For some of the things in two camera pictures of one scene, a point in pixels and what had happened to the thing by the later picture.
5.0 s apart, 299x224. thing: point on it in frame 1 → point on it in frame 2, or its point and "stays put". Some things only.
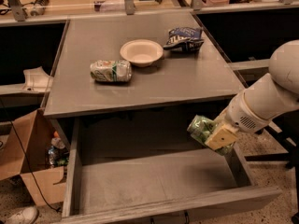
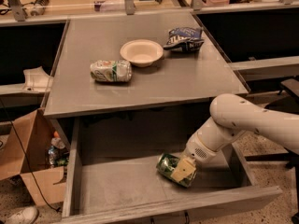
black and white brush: x=39 y=6 stays put
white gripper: x=242 y=117 → x=198 y=150
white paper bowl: x=141 y=52 stays put
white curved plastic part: x=36 y=80 stays put
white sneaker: x=28 y=216 stays put
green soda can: x=200 y=128 → x=166 y=164
